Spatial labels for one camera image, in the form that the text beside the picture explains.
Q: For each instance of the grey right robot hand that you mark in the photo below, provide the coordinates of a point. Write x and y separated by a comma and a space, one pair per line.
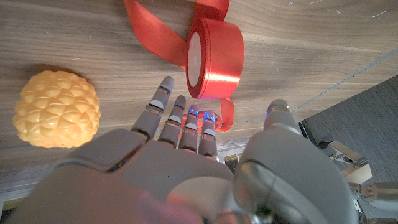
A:
174, 168

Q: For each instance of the red ribbon with spool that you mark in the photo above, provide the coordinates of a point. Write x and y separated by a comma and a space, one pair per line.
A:
220, 56

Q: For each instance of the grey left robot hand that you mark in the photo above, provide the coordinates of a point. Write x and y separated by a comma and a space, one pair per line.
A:
376, 194

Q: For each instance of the wooden clip hanger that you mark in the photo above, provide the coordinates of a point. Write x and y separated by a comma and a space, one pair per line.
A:
357, 172

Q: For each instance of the yellow toy pineapple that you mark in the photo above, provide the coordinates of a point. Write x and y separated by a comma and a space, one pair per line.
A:
56, 109

